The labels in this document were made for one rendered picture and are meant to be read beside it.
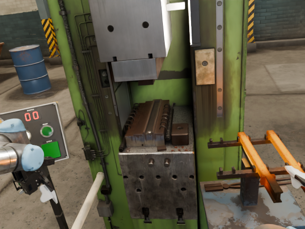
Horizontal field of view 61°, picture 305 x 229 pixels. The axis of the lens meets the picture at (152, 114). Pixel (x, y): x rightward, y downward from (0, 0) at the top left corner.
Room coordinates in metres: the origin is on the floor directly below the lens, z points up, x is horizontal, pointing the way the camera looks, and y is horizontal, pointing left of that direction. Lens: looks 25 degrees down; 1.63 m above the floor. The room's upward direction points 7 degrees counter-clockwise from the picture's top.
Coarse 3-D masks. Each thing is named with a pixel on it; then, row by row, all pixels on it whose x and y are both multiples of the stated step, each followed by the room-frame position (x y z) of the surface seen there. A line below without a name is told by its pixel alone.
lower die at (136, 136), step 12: (144, 108) 1.45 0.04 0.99; (132, 120) 1.33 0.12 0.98; (144, 120) 1.29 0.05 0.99; (156, 120) 1.25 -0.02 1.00; (132, 132) 1.19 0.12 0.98; (144, 132) 1.14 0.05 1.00; (156, 132) 1.14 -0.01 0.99; (132, 144) 1.15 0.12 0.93; (144, 144) 1.14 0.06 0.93; (156, 144) 1.13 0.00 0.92
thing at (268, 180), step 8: (240, 136) 0.98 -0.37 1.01; (248, 144) 0.91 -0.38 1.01; (248, 152) 0.86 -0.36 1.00; (256, 152) 0.85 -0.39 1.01; (256, 160) 0.80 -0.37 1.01; (256, 168) 0.77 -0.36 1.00; (264, 168) 0.75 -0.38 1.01; (264, 176) 0.70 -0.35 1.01; (272, 176) 0.69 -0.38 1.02; (264, 184) 0.69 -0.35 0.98; (272, 184) 0.65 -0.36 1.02; (272, 192) 0.64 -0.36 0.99; (280, 192) 0.61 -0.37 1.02; (272, 200) 0.62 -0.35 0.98; (280, 200) 0.62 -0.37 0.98
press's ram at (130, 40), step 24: (96, 0) 1.16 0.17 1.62; (120, 0) 1.14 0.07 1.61; (144, 0) 1.13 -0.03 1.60; (168, 0) 1.47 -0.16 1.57; (96, 24) 1.17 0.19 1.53; (120, 24) 1.15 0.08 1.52; (144, 24) 1.13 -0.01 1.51; (168, 24) 1.35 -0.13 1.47; (120, 48) 1.15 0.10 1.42; (144, 48) 1.13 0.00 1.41; (168, 48) 1.24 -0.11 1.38
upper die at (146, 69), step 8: (112, 64) 1.16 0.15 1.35; (120, 64) 1.15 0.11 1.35; (128, 64) 1.15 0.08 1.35; (136, 64) 1.14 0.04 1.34; (144, 64) 1.13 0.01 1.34; (152, 64) 1.13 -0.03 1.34; (160, 64) 1.28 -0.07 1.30; (120, 72) 1.15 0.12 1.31; (128, 72) 1.15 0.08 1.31; (136, 72) 1.14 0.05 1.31; (144, 72) 1.13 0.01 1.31; (152, 72) 1.13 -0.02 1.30; (120, 80) 1.15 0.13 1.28; (128, 80) 1.15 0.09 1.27
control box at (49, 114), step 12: (36, 108) 1.16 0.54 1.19; (48, 108) 1.17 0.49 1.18; (24, 120) 1.12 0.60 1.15; (36, 120) 1.13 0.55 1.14; (48, 120) 1.14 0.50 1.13; (60, 120) 1.15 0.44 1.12; (36, 132) 1.10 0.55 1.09; (60, 132) 1.11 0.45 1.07; (36, 144) 1.07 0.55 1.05; (60, 144) 1.08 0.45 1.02
